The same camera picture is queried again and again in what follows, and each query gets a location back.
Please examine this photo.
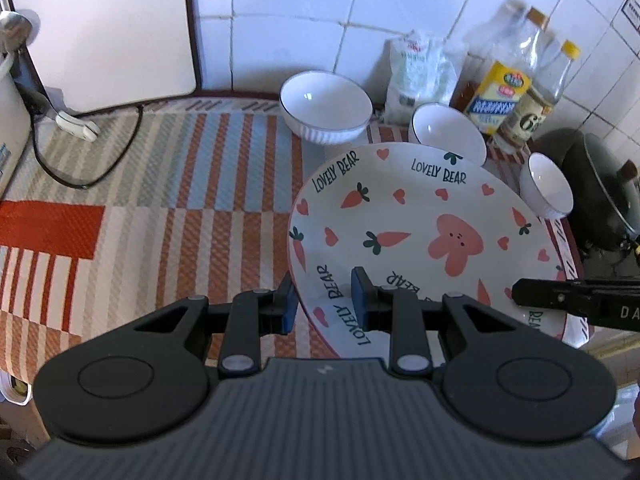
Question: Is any white rice cooker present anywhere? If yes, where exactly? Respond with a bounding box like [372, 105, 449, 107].
[0, 51, 37, 202]

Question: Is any striped table mat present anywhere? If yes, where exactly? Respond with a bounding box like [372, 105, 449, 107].
[0, 94, 587, 413]

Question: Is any white plug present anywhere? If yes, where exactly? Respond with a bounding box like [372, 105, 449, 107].
[54, 109, 101, 142]

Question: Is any white salt bag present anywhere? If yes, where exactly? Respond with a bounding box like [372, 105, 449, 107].
[383, 29, 467, 127]

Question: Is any pink rabbit print plate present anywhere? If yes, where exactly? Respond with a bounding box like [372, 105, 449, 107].
[287, 142, 569, 359]

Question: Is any metal ladle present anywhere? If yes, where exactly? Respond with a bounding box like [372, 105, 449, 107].
[0, 9, 42, 57]

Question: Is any clear vinegar bottle yellow cap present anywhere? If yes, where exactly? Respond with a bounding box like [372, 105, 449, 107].
[494, 39, 584, 155]

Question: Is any white cutting board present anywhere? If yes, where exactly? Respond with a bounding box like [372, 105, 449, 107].
[0, 0, 204, 117]

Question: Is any white cup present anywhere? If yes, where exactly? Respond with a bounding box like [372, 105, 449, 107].
[0, 371, 32, 405]

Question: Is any black rice cooker cord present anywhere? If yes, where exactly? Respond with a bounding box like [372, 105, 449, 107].
[19, 84, 147, 192]

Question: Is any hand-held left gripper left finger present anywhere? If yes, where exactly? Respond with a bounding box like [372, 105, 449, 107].
[131, 272, 300, 379]

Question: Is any yellow label cooking wine bottle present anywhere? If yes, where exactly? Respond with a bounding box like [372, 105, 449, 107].
[461, 0, 550, 137]

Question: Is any black wok with glass lid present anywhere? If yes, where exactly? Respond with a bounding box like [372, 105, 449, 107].
[541, 127, 640, 255]

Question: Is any blue wall sticker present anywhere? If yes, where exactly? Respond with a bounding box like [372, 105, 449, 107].
[622, 0, 640, 37]

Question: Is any white ribbed bowl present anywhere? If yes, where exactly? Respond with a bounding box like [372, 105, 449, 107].
[518, 152, 575, 220]
[278, 70, 374, 144]
[408, 102, 489, 167]

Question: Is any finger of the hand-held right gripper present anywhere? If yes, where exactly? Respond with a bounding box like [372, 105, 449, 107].
[511, 277, 592, 312]

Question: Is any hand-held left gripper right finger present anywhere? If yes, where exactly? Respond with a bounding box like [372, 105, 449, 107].
[351, 267, 518, 377]

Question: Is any black gas stove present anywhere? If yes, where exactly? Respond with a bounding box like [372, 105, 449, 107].
[574, 240, 640, 282]

